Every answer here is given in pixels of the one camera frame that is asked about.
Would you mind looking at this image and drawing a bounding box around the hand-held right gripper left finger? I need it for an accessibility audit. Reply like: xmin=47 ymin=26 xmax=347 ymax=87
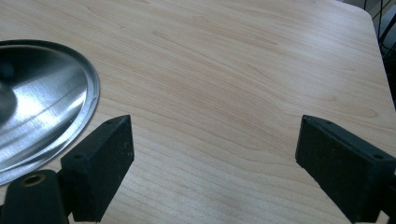
xmin=60 ymin=114 xmax=135 ymax=223

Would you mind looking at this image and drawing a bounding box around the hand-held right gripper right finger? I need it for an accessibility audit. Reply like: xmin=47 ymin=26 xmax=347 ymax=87
xmin=294 ymin=114 xmax=396 ymax=224

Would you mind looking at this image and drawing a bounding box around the round steel plate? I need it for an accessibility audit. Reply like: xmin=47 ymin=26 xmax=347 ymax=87
xmin=0 ymin=39 xmax=101 ymax=187

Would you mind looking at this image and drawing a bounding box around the black metal stand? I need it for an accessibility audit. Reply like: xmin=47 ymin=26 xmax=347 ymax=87
xmin=363 ymin=0 xmax=396 ymax=108

